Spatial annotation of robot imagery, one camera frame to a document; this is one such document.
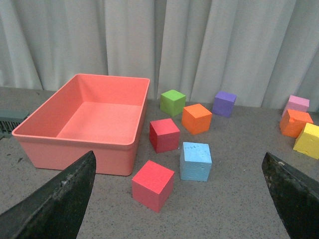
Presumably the purple foam block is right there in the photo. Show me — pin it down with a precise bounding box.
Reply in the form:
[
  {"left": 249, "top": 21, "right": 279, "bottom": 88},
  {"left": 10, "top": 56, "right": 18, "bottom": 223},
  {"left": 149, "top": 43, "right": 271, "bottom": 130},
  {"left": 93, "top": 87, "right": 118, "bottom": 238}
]
[{"left": 212, "top": 91, "right": 237, "bottom": 118}]

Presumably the orange foam block centre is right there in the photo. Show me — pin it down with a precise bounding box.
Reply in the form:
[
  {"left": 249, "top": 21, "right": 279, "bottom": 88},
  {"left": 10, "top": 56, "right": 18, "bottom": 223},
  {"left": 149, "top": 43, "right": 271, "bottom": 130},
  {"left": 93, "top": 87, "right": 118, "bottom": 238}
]
[{"left": 181, "top": 104, "right": 212, "bottom": 135}]

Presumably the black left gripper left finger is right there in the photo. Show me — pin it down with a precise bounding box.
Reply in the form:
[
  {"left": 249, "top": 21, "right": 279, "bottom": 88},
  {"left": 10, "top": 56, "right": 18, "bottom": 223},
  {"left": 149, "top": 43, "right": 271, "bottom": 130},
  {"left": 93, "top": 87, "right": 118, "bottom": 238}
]
[{"left": 0, "top": 151, "right": 96, "bottom": 239}]

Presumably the bright red foam block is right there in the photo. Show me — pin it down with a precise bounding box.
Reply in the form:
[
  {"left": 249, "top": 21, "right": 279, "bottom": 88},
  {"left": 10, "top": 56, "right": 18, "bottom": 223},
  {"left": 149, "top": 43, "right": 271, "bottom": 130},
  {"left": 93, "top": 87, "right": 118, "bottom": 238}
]
[{"left": 132, "top": 160, "right": 174, "bottom": 213}]

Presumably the grey-green brush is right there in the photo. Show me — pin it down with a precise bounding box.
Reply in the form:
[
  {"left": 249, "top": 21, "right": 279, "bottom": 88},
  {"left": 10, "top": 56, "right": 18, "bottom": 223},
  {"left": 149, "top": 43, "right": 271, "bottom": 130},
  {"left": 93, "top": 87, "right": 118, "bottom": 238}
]
[{"left": 0, "top": 110, "right": 29, "bottom": 139}]

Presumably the pink plastic bin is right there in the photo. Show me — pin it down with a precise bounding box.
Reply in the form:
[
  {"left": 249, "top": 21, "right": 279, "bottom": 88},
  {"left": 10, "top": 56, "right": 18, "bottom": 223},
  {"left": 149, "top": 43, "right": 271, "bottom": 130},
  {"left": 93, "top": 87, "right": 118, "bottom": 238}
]
[{"left": 12, "top": 74, "right": 150, "bottom": 176}]

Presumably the light blue foam block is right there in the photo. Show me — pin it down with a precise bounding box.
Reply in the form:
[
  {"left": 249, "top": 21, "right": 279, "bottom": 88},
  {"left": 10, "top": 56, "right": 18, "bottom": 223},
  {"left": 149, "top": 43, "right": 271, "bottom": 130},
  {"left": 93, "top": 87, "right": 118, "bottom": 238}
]
[{"left": 179, "top": 142, "right": 212, "bottom": 182}]

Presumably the green foam block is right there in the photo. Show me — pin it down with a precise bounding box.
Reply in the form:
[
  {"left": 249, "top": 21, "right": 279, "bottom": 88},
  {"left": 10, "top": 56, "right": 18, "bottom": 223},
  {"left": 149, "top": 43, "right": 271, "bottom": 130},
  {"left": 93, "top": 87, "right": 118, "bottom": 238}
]
[{"left": 160, "top": 90, "right": 186, "bottom": 117}]

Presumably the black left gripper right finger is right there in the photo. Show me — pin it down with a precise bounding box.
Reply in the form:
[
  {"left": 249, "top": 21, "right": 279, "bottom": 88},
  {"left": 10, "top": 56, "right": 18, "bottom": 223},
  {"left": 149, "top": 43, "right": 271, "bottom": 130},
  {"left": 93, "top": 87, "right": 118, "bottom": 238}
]
[{"left": 262, "top": 152, "right": 319, "bottom": 239}]

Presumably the dark red foam block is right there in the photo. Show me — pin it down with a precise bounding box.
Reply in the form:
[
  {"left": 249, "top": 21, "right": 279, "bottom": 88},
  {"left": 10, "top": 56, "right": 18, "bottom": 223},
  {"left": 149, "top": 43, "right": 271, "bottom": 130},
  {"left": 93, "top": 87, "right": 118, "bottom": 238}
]
[{"left": 149, "top": 119, "right": 180, "bottom": 153}]

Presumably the orange foam block right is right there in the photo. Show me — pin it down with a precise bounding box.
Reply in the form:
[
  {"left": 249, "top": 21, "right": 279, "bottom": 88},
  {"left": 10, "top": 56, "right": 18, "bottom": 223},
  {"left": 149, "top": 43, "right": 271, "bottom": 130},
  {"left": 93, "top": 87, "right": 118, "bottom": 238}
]
[{"left": 279, "top": 109, "right": 314, "bottom": 138}]

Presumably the pink foam block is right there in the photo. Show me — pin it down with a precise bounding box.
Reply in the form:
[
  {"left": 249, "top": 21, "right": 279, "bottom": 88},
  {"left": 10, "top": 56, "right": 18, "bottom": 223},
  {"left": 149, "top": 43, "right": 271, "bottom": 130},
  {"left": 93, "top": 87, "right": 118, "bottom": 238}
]
[{"left": 282, "top": 95, "right": 310, "bottom": 117}]

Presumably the orange foam block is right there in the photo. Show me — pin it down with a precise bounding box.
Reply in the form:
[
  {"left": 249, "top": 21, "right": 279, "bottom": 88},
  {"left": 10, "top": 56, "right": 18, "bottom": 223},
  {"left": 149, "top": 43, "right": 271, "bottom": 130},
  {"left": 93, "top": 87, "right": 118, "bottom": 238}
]
[
  {"left": 279, "top": 109, "right": 314, "bottom": 138},
  {"left": 181, "top": 104, "right": 212, "bottom": 135}
]

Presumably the yellow foam block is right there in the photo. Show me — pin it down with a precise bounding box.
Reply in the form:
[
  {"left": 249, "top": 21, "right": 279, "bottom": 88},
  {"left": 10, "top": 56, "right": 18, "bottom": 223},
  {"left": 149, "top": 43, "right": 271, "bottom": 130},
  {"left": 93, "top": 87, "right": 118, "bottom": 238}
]
[{"left": 293, "top": 123, "right": 319, "bottom": 159}]

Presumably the white curtain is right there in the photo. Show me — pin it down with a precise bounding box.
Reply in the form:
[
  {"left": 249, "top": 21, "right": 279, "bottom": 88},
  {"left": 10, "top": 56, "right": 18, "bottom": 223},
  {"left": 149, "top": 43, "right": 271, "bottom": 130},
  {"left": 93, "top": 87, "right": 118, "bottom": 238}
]
[{"left": 0, "top": 0, "right": 319, "bottom": 112}]

